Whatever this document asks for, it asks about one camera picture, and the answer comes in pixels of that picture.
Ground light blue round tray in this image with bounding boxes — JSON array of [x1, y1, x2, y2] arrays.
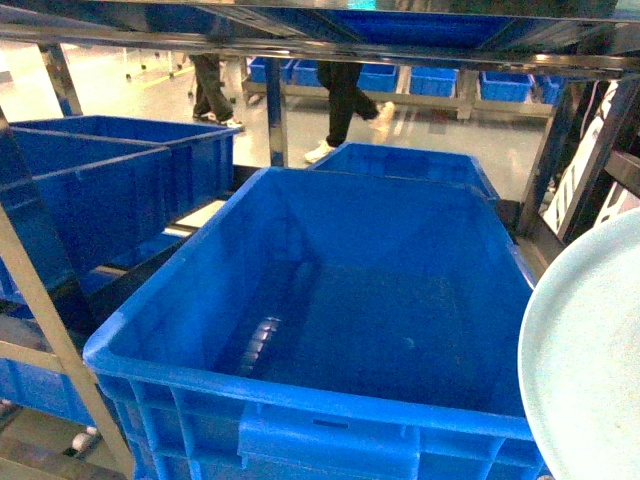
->
[[518, 210, 639, 479]]

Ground large blue crate on shelf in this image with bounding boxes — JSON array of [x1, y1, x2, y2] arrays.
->
[[83, 168, 548, 479]]

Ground blue bin left shelf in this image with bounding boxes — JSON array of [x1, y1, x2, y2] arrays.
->
[[1, 116, 236, 288]]

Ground steel shelf rack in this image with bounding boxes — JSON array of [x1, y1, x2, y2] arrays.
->
[[1, 1, 639, 479]]

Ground blue bin behind crate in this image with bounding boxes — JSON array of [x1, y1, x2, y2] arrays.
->
[[307, 142, 500, 203]]

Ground walking person dark trousers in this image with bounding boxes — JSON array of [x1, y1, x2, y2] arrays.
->
[[304, 61, 395, 164]]

